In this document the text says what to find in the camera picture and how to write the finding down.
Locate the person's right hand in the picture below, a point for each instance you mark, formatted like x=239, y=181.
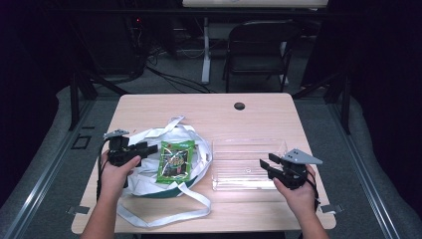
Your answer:
x=300, y=195

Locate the person's left hand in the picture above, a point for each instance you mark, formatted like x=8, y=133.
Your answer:
x=116, y=176

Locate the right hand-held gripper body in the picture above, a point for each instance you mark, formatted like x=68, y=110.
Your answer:
x=295, y=166

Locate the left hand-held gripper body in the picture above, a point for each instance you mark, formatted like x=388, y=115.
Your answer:
x=119, y=154

